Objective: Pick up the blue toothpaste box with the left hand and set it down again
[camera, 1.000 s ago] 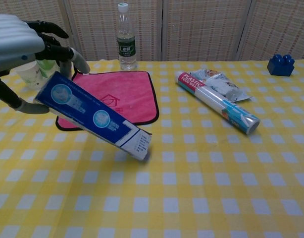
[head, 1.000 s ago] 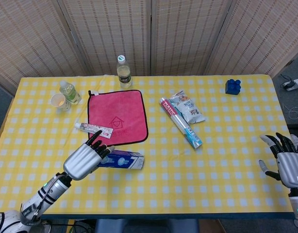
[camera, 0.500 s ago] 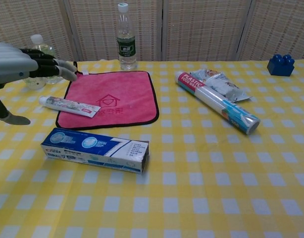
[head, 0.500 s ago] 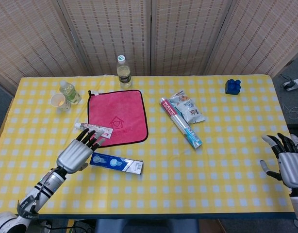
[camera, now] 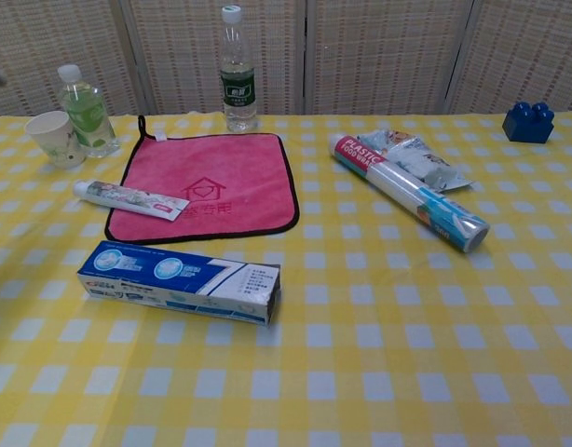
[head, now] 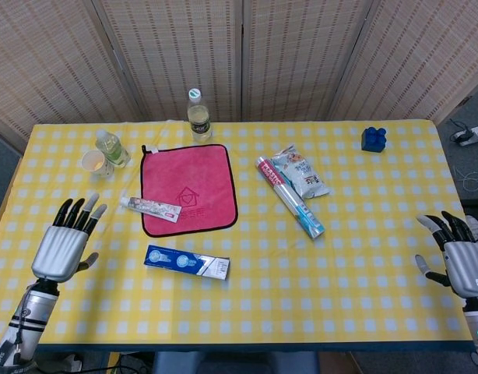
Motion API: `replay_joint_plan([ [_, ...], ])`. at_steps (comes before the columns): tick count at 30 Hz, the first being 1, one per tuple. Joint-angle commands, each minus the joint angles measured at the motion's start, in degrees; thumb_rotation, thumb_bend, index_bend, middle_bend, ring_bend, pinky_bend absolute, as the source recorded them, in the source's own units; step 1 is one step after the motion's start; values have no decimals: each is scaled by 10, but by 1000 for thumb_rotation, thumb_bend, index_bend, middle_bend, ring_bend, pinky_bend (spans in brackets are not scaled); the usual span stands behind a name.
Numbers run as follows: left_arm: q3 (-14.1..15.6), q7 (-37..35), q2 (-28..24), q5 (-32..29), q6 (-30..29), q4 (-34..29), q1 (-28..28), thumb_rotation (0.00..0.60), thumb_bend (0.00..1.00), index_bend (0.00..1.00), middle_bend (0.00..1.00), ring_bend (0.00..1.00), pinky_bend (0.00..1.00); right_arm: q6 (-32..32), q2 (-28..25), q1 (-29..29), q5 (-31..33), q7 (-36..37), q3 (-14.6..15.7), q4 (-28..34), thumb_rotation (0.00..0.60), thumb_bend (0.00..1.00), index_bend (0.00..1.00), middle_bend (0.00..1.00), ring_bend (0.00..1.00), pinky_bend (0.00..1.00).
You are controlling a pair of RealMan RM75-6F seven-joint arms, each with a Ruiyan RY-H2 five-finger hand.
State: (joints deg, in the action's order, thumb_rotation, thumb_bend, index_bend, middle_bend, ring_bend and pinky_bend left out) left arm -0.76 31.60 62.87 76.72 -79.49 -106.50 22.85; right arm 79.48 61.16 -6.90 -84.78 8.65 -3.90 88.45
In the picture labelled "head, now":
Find clear bottle light green label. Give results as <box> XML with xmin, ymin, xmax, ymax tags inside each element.
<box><xmin>95</xmin><ymin>129</ymin><xmax>132</xmax><ymax>169</ymax></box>

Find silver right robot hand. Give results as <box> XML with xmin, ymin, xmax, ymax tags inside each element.
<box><xmin>413</xmin><ymin>210</ymin><xmax>478</xmax><ymax>299</ymax></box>

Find blue stool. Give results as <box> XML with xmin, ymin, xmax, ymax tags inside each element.
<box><xmin>151</xmin><ymin>351</ymin><xmax>322</xmax><ymax>374</ymax></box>

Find plastic food wrap roll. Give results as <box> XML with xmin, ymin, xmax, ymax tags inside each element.
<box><xmin>255</xmin><ymin>157</ymin><xmax>326</xmax><ymax>239</ymax></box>

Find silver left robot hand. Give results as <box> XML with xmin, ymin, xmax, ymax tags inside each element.
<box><xmin>30</xmin><ymin>192</ymin><xmax>108</xmax><ymax>284</ymax></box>

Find pink cloth with black edge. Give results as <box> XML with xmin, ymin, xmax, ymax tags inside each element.
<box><xmin>139</xmin><ymin>143</ymin><xmax>239</xmax><ymax>238</ymax></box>

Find blue building block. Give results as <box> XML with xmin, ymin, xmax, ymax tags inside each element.
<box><xmin>360</xmin><ymin>125</ymin><xmax>388</xmax><ymax>153</ymax></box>

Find white floor cable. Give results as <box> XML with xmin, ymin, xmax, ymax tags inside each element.
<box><xmin>455</xmin><ymin>167</ymin><xmax>478</xmax><ymax>192</ymax></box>

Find white toothpaste tube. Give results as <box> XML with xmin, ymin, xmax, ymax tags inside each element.
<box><xmin>119</xmin><ymin>196</ymin><xmax>183</xmax><ymax>223</ymax></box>

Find blue and white toothpaste box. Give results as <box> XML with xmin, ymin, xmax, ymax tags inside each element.
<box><xmin>143</xmin><ymin>244</ymin><xmax>231</xmax><ymax>281</ymax></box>

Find woven folding screen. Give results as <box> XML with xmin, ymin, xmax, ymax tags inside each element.
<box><xmin>0</xmin><ymin>0</ymin><xmax>478</xmax><ymax>153</ymax></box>

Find clear bottle dark green label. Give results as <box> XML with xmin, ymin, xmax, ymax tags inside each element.
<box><xmin>186</xmin><ymin>88</ymin><xmax>213</xmax><ymax>143</ymax></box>

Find grey cable on left arm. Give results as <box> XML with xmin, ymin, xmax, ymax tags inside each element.
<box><xmin>12</xmin><ymin>283</ymin><xmax>34</xmax><ymax>354</ymax></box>

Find yellow checked tablecloth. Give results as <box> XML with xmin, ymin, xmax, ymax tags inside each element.
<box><xmin>0</xmin><ymin>119</ymin><xmax>477</xmax><ymax>346</ymax></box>

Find white and blue snack packet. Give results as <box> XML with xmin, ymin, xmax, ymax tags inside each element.
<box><xmin>270</xmin><ymin>144</ymin><xmax>332</xmax><ymax>200</ymax></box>

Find white paper cup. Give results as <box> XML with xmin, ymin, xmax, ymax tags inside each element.
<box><xmin>81</xmin><ymin>150</ymin><xmax>112</xmax><ymax>177</ymax></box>

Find white power strip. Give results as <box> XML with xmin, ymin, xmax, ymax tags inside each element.
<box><xmin>455</xmin><ymin>124</ymin><xmax>478</xmax><ymax>147</ymax></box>

